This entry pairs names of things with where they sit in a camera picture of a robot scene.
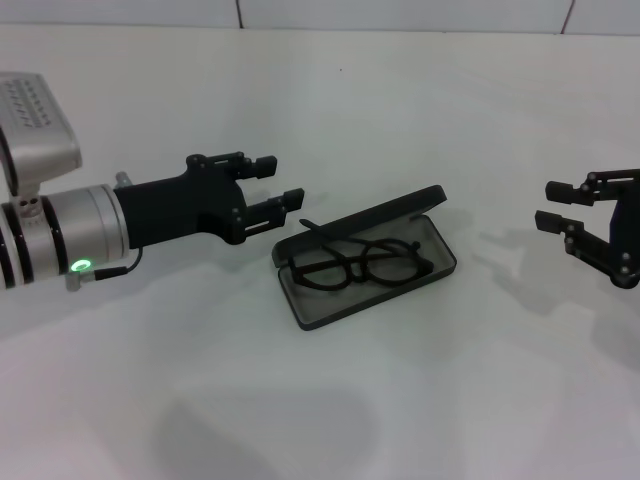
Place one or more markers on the translucent left gripper plug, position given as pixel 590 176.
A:
pixel 122 180

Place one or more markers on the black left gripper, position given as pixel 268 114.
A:
pixel 175 205

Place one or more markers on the black glasses case grey lining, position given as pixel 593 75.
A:
pixel 320 305

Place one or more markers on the black round glasses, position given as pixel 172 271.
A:
pixel 298 271

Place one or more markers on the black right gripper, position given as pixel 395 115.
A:
pixel 629 240

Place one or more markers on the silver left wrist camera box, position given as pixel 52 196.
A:
pixel 35 145

